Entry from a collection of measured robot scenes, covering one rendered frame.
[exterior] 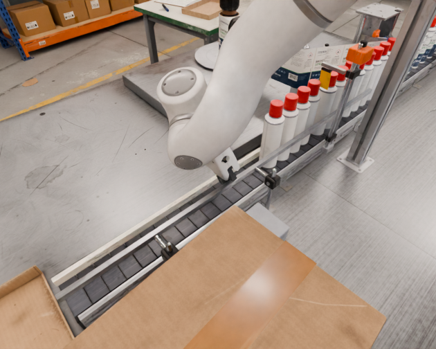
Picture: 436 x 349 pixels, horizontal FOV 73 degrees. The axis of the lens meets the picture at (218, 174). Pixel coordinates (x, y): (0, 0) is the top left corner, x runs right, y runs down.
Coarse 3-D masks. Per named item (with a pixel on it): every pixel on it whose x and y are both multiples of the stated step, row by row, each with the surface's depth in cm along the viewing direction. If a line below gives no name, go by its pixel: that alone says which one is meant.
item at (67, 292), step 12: (360, 96) 98; (324, 120) 88; (288, 144) 80; (252, 168) 74; (240, 180) 72; (216, 192) 68; (192, 204) 66; (204, 204) 67; (180, 216) 64; (156, 228) 62; (168, 228) 62; (144, 240) 59; (120, 252) 58; (132, 252) 58; (108, 264) 56; (84, 276) 54; (96, 276) 55; (72, 288) 53; (60, 300) 52
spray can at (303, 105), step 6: (300, 90) 77; (306, 90) 77; (300, 96) 77; (306, 96) 77; (300, 102) 78; (306, 102) 79; (300, 108) 79; (306, 108) 79; (300, 114) 80; (306, 114) 80; (300, 120) 81; (306, 120) 82; (300, 126) 83; (294, 132) 84; (300, 132) 84; (294, 150) 89
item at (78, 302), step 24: (312, 144) 93; (240, 168) 86; (240, 192) 79; (168, 216) 74; (192, 216) 74; (216, 216) 74; (168, 240) 69; (96, 264) 65; (120, 264) 65; (144, 264) 65; (96, 288) 61; (72, 312) 58
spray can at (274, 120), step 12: (276, 108) 72; (264, 120) 76; (276, 120) 74; (264, 132) 78; (276, 132) 76; (264, 144) 80; (276, 144) 79; (264, 156) 82; (276, 156) 83; (264, 168) 85
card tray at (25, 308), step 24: (0, 288) 62; (24, 288) 66; (48, 288) 66; (0, 312) 62; (24, 312) 62; (48, 312) 62; (0, 336) 59; (24, 336) 59; (48, 336) 59; (72, 336) 59
